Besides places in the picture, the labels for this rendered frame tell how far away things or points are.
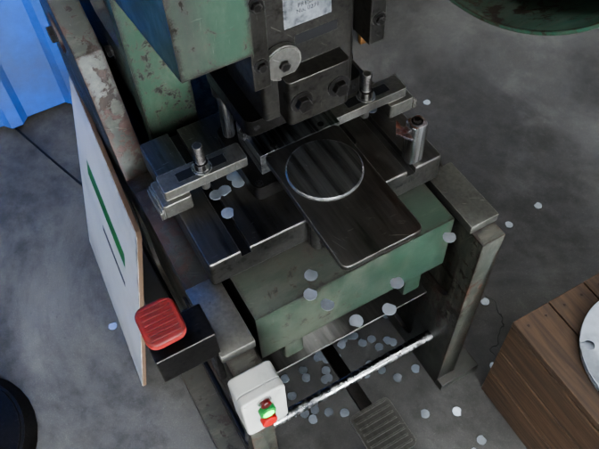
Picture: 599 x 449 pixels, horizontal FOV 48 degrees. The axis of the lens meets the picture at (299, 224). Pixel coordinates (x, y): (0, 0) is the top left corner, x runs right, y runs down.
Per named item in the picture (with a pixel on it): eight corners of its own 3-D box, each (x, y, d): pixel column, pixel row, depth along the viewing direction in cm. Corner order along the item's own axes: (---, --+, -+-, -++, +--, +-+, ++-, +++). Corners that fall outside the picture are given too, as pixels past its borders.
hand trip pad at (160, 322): (197, 353, 100) (189, 330, 94) (160, 372, 98) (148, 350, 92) (178, 316, 104) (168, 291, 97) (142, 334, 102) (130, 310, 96)
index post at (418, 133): (423, 159, 117) (430, 120, 110) (408, 166, 117) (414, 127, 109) (414, 149, 119) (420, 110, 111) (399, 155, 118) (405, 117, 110)
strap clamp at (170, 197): (252, 180, 116) (247, 139, 108) (162, 221, 112) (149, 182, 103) (237, 157, 119) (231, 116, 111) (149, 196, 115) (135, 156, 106)
